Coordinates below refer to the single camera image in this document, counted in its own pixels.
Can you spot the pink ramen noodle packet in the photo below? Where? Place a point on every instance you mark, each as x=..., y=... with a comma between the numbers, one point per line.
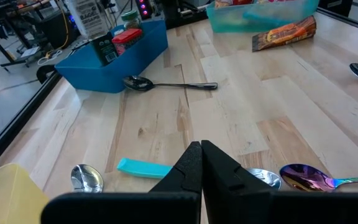
x=228, y=3

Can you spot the black metal spoon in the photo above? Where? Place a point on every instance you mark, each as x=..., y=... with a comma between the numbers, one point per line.
x=138, y=84

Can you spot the dark green black-lidded spice tin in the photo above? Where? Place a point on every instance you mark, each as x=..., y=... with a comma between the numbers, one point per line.
x=104, y=49

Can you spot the black computer tower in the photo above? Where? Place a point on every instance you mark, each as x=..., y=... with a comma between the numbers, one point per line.
x=57, y=29

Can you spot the brown and orange snack packet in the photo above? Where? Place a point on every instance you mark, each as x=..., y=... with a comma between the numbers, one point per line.
x=284, y=34

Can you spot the green-lidded glass herb jar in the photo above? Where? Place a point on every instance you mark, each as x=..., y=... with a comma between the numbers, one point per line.
x=131, y=18

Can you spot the yellow translucent plastic bin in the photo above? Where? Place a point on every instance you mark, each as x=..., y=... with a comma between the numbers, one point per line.
x=8, y=196

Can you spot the small white paper sheet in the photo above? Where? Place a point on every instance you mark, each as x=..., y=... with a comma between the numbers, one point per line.
x=30, y=52

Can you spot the black device with red lights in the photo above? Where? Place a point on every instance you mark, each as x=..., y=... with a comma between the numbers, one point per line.
x=144, y=7

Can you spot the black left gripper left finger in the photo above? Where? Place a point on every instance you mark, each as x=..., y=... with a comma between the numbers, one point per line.
x=120, y=208

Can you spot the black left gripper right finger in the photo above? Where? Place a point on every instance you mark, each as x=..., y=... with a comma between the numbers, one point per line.
x=291, y=208

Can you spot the blue plastic bin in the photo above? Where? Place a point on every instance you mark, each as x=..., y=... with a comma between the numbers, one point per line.
x=135, y=65

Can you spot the green translucent plastic bin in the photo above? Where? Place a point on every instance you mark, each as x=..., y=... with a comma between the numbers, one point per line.
x=228, y=21

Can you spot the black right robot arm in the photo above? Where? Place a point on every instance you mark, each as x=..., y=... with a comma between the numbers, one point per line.
x=172, y=12

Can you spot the white-lidded bagel seasoning jar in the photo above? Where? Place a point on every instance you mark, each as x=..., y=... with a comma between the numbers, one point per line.
x=87, y=17

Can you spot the red-lidded smoked paprika tin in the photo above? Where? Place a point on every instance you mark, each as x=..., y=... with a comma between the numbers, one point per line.
x=126, y=40

